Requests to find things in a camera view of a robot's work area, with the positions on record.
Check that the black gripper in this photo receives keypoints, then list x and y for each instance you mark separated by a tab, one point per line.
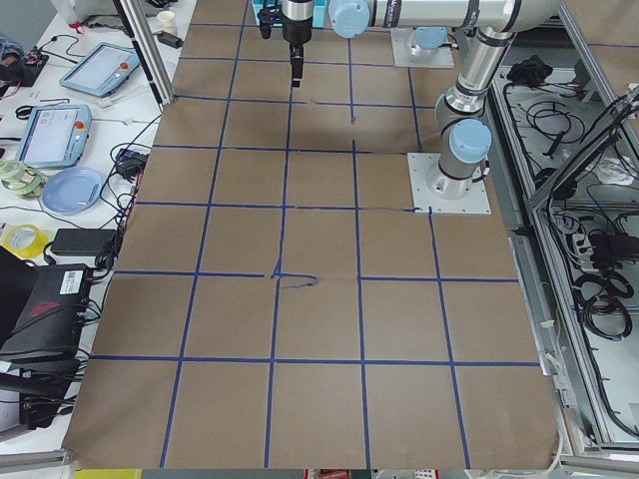
297	25

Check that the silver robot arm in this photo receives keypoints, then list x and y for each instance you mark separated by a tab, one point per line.
465	140
348	19

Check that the upper teach pendant tablet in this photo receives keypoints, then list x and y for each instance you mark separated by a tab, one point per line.
102	71

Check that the teach pendant tablet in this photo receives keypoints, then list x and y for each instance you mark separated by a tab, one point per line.
102	71
55	136

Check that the lower teach pendant tablet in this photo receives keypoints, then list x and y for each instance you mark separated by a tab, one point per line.
55	136

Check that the blue plate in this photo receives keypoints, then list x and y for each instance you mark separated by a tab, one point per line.
72	191

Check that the black power adapter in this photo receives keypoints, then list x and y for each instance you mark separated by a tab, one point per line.
82	242

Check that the yellow tape roll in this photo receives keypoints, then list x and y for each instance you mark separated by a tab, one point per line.
25	241

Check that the black computer box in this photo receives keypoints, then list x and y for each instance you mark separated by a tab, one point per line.
41	309

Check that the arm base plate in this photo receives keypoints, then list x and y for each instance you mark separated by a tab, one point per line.
433	192
421	47

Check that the aluminium frame post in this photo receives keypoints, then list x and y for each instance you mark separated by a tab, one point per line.
138	30

